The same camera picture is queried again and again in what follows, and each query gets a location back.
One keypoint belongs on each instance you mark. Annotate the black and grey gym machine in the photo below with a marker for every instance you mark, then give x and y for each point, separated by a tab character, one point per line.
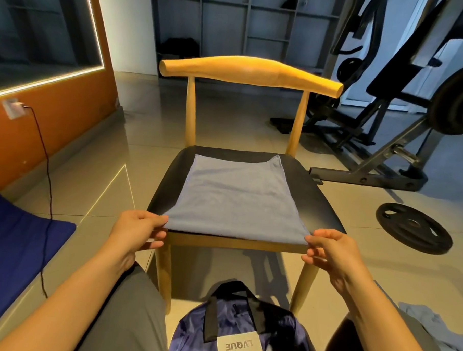
370	156

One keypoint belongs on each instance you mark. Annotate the grey shelf unit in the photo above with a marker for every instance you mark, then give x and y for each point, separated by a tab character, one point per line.
223	16

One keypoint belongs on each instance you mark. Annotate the pile of blue-grey towels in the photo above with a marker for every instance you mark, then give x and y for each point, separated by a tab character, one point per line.
439	332

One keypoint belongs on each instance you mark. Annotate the wooden chair with black seat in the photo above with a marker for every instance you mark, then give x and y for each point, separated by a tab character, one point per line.
251	71

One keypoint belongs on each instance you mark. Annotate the person's left forearm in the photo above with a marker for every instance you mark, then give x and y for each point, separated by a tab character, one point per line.
65	312

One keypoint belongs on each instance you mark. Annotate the person's right hand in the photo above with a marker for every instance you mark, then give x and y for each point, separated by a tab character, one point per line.
336	258

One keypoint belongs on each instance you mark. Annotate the dark blue mat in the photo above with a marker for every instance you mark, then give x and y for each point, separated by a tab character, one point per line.
18	248

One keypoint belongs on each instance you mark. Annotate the person's right forearm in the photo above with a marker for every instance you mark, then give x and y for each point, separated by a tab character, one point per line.
385	333

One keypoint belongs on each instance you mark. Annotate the mounted black weight plate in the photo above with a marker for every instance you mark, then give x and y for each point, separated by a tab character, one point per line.
458	99

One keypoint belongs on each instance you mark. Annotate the person's left leg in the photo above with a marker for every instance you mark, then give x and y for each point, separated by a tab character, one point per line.
133	322

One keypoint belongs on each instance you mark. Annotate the navy blue bag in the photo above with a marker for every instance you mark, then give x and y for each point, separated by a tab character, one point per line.
286	333

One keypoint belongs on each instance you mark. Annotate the person's left hand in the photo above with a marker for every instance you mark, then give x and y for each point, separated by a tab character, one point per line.
137	234

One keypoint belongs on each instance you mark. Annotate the single blue-grey towel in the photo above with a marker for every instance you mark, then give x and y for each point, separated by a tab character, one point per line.
238	200

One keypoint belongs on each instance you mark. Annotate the loose black weight plate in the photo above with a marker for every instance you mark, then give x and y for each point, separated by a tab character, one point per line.
414	228

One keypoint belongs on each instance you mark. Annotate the wall mirror with light strip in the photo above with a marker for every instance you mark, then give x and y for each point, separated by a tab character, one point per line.
39	27

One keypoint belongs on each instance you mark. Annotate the white wall socket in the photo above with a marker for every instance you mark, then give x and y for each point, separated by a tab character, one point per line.
13	108

